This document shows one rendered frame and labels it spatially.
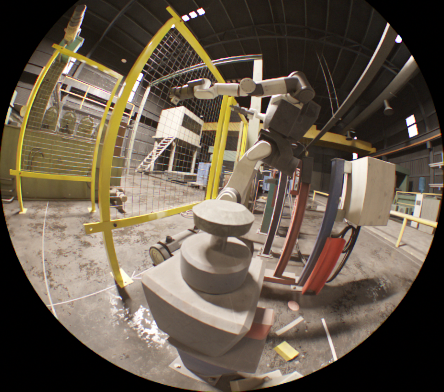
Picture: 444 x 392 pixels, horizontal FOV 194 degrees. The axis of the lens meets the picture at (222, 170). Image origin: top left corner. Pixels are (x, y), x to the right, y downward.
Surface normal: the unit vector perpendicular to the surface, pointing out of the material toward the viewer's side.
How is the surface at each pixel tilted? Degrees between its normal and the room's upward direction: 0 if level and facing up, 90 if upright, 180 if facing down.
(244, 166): 114
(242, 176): 90
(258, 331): 60
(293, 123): 106
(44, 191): 90
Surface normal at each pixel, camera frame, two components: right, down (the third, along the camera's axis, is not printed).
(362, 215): -0.37, -0.07
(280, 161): -0.56, 0.27
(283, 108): -0.27, 0.22
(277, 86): -0.26, 0.59
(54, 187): 0.91, 0.14
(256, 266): 0.15, -0.99
